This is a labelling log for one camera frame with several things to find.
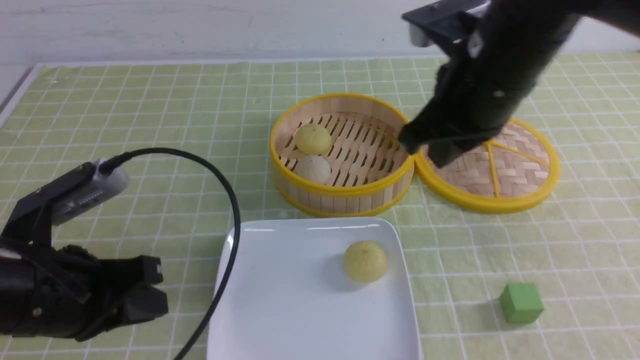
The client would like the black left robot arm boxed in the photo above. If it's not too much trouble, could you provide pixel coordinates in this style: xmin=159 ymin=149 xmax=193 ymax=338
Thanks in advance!
xmin=0 ymin=245 xmax=169 ymax=342

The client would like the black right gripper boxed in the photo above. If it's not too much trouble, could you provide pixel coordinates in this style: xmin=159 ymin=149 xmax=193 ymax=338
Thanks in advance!
xmin=397 ymin=14 xmax=566 ymax=169

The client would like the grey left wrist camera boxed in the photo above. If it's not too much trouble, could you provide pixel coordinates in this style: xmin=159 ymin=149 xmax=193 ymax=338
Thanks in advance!
xmin=52 ymin=157 xmax=130 ymax=226

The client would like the bamboo steamer lid yellow rim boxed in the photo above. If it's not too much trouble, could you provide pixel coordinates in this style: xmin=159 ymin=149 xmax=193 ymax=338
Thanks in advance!
xmin=414 ymin=118 xmax=561 ymax=214

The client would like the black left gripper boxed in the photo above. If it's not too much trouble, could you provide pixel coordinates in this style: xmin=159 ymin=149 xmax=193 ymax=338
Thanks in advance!
xmin=1 ymin=245 xmax=169 ymax=342

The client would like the yellow steamed bun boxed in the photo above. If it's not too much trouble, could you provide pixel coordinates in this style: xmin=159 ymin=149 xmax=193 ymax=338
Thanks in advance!
xmin=343 ymin=241 xmax=388 ymax=284
xmin=294 ymin=123 xmax=333 ymax=156

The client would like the black camera cable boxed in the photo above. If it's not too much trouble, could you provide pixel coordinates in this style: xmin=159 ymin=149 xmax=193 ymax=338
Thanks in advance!
xmin=100 ymin=147 xmax=242 ymax=360

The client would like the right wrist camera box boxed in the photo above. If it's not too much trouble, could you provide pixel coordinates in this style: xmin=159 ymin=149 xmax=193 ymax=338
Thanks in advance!
xmin=401 ymin=0 xmax=491 ymax=50

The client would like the white square plate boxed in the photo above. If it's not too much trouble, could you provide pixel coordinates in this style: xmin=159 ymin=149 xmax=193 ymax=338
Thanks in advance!
xmin=206 ymin=217 xmax=423 ymax=360

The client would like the bamboo steamer basket yellow rim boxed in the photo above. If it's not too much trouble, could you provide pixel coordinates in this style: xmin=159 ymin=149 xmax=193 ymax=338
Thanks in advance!
xmin=269 ymin=93 xmax=415 ymax=217

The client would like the grey white steamed bun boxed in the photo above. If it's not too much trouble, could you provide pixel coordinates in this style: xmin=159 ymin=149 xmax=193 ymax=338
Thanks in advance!
xmin=293 ymin=155 xmax=332 ymax=185

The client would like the green cube block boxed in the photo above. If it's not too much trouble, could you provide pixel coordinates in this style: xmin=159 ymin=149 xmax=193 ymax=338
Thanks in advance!
xmin=499 ymin=282 xmax=545 ymax=325

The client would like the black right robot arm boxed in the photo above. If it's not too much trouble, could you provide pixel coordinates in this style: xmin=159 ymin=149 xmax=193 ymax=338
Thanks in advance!
xmin=397 ymin=0 xmax=640 ymax=168

